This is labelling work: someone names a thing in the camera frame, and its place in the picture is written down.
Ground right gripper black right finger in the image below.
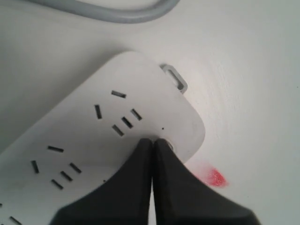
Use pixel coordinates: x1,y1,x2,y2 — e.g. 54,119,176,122
153,139,260,225

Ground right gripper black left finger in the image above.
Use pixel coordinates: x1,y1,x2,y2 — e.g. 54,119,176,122
51,139,152,225

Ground white power strip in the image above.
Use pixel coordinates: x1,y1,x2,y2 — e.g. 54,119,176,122
0,52,206,225

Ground grey cable with plug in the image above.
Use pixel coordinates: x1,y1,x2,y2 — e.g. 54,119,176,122
75,0,181,24

